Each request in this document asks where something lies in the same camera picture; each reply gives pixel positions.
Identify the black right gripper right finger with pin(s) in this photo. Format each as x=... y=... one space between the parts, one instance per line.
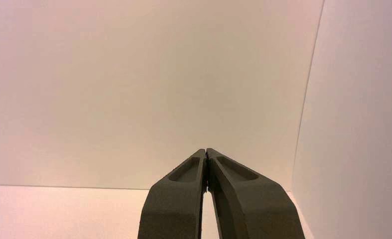
x=255 y=211

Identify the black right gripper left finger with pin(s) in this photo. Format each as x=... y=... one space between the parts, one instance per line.
x=174 y=211

